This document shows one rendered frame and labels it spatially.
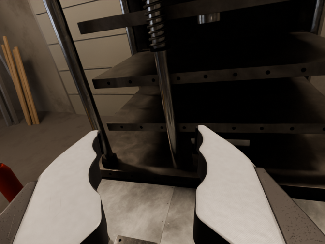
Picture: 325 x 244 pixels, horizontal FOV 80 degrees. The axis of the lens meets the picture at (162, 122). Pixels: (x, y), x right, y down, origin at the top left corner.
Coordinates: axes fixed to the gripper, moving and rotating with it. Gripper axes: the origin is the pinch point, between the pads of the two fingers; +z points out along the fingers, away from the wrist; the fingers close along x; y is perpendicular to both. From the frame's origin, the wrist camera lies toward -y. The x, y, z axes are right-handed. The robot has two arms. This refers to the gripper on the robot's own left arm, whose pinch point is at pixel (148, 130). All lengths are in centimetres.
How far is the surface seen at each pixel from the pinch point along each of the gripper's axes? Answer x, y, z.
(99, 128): -28, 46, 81
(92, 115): -30, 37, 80
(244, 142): 42, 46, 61
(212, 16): 31, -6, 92
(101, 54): -74, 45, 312
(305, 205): 57, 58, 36
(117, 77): -15, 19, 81
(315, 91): 86, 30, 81
